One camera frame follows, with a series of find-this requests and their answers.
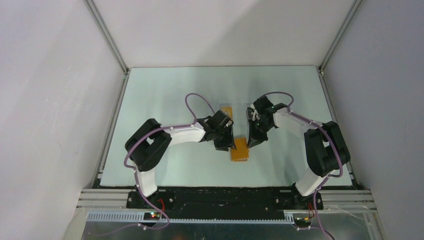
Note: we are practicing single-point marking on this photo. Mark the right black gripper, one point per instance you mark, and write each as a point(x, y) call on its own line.
point(254, 139)

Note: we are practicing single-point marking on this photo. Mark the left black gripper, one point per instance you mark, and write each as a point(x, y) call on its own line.
point(229, 141)

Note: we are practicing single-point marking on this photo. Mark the orange leather card holder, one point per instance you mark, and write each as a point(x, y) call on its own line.
point(240, 152)

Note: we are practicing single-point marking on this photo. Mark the clear plastic card tray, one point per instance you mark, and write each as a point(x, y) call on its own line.
point(237, 112)

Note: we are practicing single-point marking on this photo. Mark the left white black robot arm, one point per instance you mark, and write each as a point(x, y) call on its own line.
point(146, 147)

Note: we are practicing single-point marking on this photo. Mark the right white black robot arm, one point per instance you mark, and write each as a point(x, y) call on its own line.
point(326, 151)

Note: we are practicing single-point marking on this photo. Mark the black credit card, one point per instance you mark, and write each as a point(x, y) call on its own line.
point(249, 114)

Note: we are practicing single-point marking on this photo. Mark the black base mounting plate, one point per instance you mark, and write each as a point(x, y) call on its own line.
point(227, 203)

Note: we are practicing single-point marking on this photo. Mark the left controller circuit board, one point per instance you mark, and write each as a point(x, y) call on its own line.
point(152, 216)

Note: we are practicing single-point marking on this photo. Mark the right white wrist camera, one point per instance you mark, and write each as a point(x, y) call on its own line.
point(254, 113)

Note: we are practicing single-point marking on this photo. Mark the right aluminium frame rail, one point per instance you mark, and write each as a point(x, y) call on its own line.
point(321, 70)

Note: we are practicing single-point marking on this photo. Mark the aluminium frame rail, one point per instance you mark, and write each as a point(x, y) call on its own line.
point(321, 70)
point(123, 81)

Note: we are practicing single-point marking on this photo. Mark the left aluminium frame rail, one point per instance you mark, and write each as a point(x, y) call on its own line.
point(123, 81)

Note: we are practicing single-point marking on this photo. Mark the grey slotted cable duct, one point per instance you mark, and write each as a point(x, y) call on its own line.
point(142, 217)

